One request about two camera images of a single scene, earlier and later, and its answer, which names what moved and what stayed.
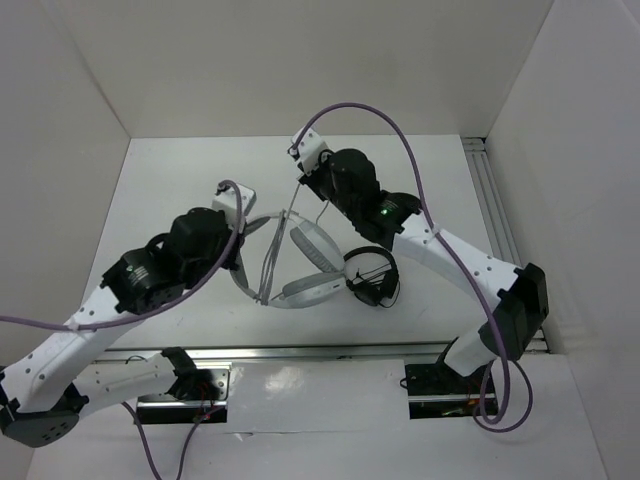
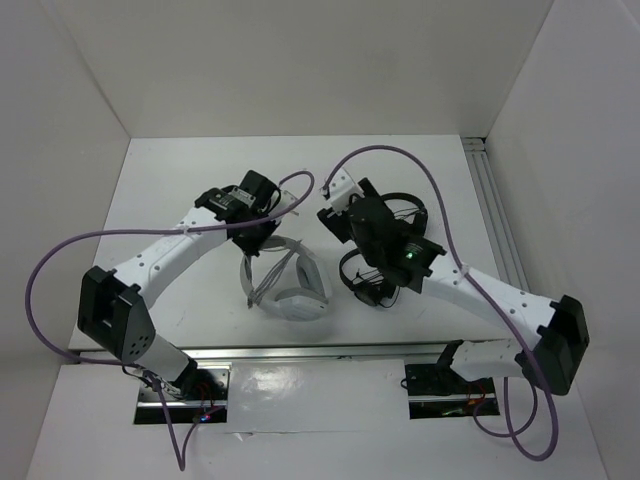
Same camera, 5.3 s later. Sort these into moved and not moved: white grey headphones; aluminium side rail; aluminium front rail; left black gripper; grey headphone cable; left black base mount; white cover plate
Moved: left black gripper; grey headphone cable; white grey headphones
Not moved: left black base mount; white cover plate; aluminium front rail; aluminium side rail
